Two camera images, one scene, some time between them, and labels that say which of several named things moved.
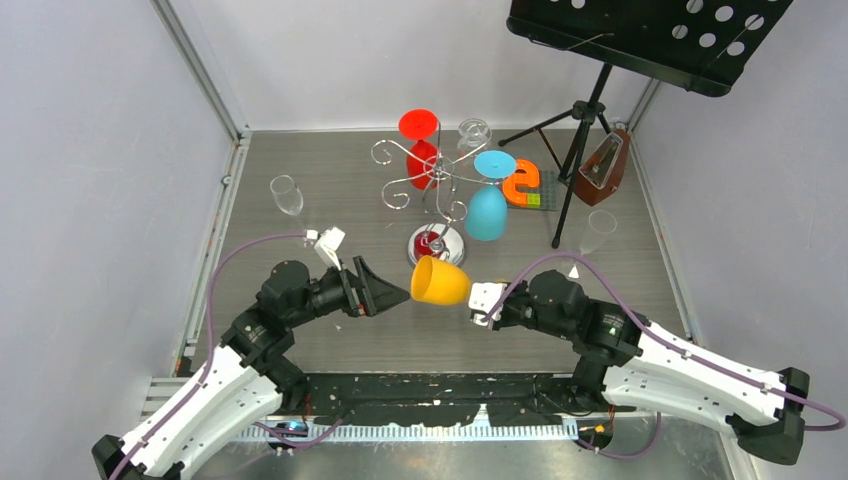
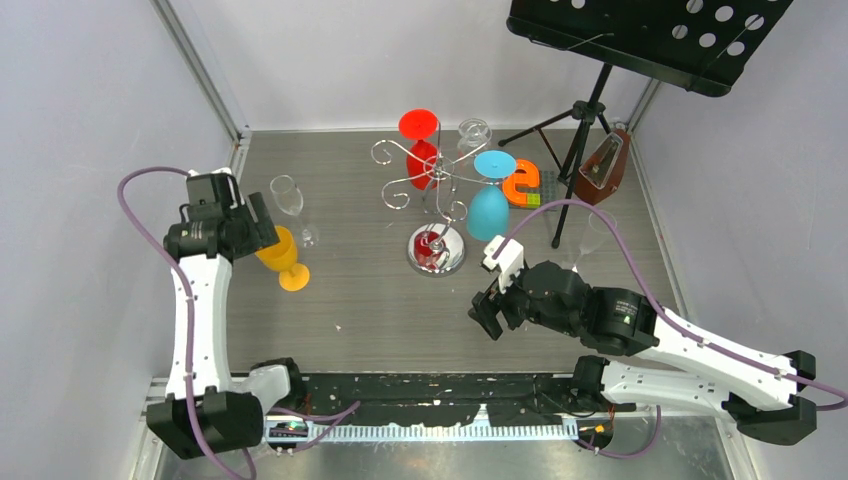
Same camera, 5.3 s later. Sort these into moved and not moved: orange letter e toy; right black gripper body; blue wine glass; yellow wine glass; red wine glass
Moved: yellow wine glass
Not moved: red wine glass; right black gripper body; orange letter e toy; blue wine glass
